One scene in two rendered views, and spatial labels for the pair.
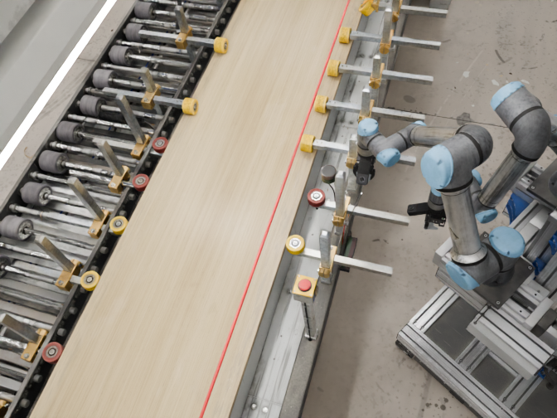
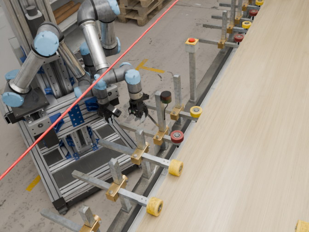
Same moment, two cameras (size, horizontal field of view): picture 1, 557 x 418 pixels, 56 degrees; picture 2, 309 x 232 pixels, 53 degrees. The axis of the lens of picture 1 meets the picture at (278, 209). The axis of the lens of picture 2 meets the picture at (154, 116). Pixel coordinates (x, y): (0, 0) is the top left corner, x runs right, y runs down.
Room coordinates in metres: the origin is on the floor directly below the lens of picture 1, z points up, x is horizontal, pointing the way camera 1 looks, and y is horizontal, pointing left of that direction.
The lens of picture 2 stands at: (2.54, -0.16, 2.26)
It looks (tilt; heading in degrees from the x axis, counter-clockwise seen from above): 42 degrees down; 186
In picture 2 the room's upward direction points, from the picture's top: 8 degrees counter-clockwise
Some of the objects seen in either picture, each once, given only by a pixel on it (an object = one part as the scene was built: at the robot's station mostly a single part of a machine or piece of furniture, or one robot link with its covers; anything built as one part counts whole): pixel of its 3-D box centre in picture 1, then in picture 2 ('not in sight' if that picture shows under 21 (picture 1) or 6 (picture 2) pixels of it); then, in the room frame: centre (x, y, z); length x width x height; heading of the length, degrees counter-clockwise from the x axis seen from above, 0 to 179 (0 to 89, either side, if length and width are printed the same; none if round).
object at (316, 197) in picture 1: (317, 201); (177, 140); (1.24, -0.18, 0.85); 0.08 x 0.08 x 0.11
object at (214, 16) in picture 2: not in sight; (232, 19); (-0.40, 0.45, 0.80); 0.43 x 0.03 x 0.04; 64
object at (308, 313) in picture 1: (308, 316); (192, 77); (0.70, -0.04, 0.93); 0.05 x 0.04 x 0.45; 154
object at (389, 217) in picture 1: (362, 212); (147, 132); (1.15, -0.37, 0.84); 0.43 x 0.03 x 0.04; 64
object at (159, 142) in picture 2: (341, 211); (162, 135); (1.18, -0.27, 0.85); 0.13 x 0.06 x 0.05; 154
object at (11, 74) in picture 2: not in sight; (17, 81); (0.98, -1.14, 1.21); 0.13 x 0.12 x 0.14; 10
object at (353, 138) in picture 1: (352, 168); (144, 159); (1.38, -0.38, 0.86); 0.03 x 0.03 x 0.48; 64
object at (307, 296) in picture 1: (305, 289); (191, 46); (0.70, -0.04, 1.18); 0.07 x 0.07 x 0.08; 64
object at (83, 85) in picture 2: (467, 185); (84, 90); (1.02, -0.73, 1.13); 0.11 x 0.11 x 0.08; 10
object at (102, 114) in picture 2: (436, 211); (104, 107); (1.02, -0.64, 0.97); 0.09 x 0.08 x 0.12; 64
